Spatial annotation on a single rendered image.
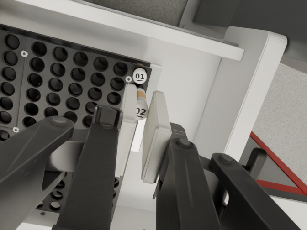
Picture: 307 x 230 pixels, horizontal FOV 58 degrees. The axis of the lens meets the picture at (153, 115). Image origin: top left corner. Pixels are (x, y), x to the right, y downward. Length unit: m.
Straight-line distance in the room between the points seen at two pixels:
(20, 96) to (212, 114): 0.19
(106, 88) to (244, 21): 0.19
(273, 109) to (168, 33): 1.14
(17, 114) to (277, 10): 0.26
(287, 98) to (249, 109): 1.12
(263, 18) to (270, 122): 1.09
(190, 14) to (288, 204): 0.81
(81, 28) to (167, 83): 0.11
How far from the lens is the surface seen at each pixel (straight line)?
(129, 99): 0.15
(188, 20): 1.15
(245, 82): 0.26
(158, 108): 0.15
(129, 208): 0.40
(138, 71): 0.24
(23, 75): 0.27
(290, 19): 0.27
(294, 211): 0.58
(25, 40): 0.27
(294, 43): 0.25
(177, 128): 0.15
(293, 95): 1.39
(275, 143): 1.44
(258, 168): 0.31
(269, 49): 0.25
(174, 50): 0.32
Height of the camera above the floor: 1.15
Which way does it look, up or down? 70 degrees down
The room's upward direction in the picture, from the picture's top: 170 degrees clockwise
